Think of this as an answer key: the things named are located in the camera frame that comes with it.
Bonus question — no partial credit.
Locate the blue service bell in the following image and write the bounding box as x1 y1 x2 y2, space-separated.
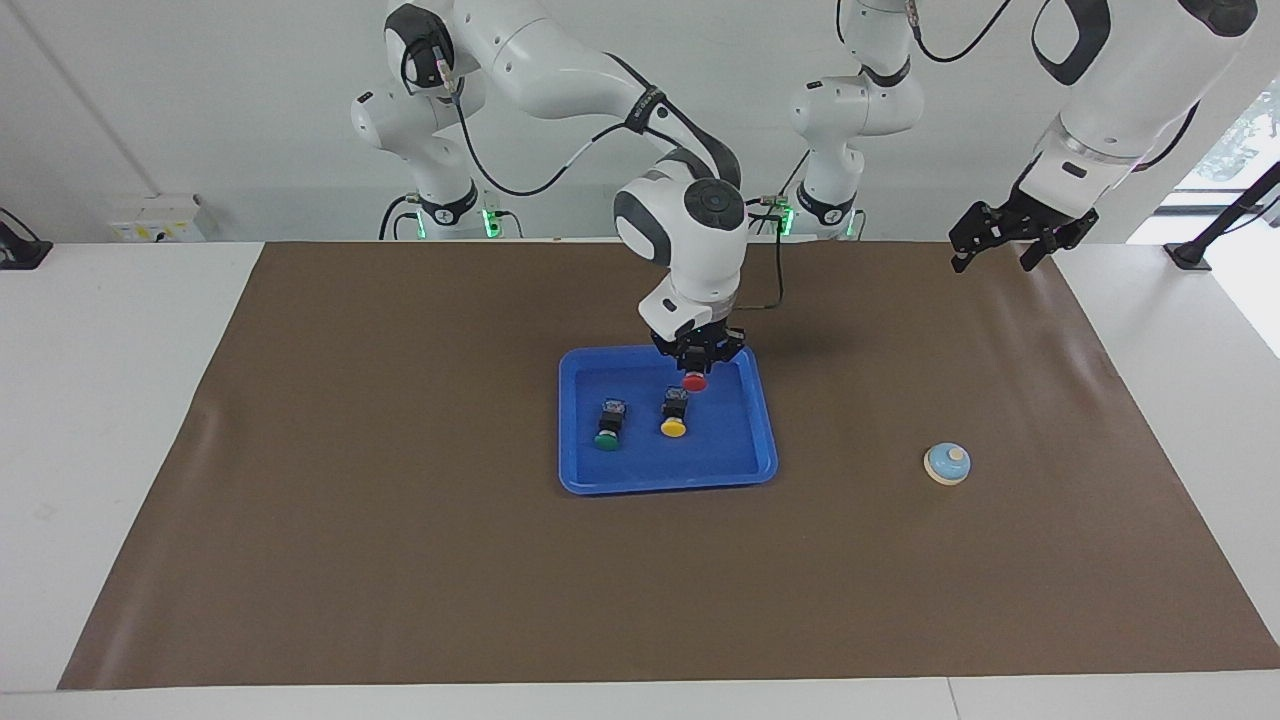
923 441 973 487

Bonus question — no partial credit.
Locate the black left base cable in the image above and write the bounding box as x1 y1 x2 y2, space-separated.
772 150 813 237

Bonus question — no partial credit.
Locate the green push button switch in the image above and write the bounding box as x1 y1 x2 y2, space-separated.
593 398 629 452

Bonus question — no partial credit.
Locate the black angled stand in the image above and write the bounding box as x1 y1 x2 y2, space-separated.
1165 160 1280 271

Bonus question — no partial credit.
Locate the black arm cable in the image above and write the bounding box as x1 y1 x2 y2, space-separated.
400 40 786 313
905 0 1013 64

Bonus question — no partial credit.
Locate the black right base cable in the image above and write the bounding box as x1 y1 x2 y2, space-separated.
378 193 421 241

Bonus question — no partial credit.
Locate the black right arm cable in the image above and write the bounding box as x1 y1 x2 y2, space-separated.
400 40 786 313

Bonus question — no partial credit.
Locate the brown table mat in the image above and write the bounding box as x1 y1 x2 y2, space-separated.
57 240 1280 691

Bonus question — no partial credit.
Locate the black stand base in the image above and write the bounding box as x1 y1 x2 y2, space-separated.
0 207 53 271

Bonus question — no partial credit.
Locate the blue plastic tray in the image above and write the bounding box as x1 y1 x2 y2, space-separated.
557 345 780 496

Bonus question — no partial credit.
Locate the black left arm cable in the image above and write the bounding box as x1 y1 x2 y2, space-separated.
905 0 1013 64

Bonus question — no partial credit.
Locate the black base cable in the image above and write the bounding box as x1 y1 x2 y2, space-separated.
772 150 813 237
378 193 421 241

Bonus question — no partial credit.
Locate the white wall socket box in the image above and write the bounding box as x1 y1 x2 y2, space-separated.
108 195 206 243

